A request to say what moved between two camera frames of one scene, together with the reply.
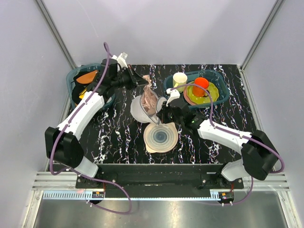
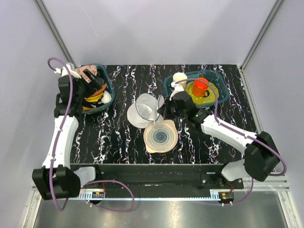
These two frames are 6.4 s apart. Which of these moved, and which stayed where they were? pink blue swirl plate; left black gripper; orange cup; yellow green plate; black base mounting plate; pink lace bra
Moved: pink lace bra; left black gripper
Stayed: black base mounting plate; yellow green plate; orange cup; pink blue swirl plate
